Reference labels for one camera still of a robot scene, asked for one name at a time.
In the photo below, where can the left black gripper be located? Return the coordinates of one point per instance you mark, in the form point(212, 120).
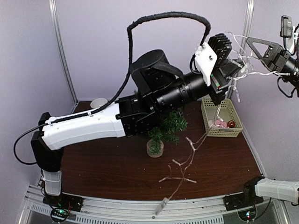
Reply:
point(220, 75)

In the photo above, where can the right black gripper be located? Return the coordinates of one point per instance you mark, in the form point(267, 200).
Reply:
point(274, 55)

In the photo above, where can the small green christmas tree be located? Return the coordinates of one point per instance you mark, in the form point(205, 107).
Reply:
point(171, 124)

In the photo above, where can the clear battery box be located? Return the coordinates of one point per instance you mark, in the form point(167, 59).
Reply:
point(161, 206)

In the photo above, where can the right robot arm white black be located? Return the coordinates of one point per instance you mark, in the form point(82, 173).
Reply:
point(282, 190)

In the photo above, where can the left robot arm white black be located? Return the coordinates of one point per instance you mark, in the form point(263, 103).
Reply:
point(162, 88)

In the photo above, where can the beige plastic basket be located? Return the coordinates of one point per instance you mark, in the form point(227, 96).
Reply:
point(226, 112)

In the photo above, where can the pink heart ornament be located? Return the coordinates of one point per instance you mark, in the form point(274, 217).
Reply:
point(220, 123)

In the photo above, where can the red bauble ornament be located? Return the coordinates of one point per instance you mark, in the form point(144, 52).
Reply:
point(231, 124)

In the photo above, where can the small white bowl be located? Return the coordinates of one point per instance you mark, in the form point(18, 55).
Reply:
point(98, 102)

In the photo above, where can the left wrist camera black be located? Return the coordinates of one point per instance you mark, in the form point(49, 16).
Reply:
point(211, 55)

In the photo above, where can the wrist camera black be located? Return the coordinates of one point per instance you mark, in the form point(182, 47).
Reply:
point(211, 55)
point(289, 33)

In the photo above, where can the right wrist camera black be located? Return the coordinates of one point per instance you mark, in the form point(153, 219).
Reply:
point(289, 33)

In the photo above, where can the right aluminium frame post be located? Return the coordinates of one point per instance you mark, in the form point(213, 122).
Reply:
point(248, 18)

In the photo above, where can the aluminium frame post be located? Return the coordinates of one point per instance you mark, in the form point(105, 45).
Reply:
point(62, 55)
point(248, 18)

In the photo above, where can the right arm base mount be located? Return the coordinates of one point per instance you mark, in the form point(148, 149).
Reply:
point(242, 200)

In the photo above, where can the front aluminium rail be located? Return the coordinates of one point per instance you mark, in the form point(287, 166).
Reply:
point(209, 210)

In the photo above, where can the left aluminium frame post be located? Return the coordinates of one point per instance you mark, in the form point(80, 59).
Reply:
point(62, 55)

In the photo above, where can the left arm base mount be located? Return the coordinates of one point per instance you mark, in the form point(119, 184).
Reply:
point(64, 201)

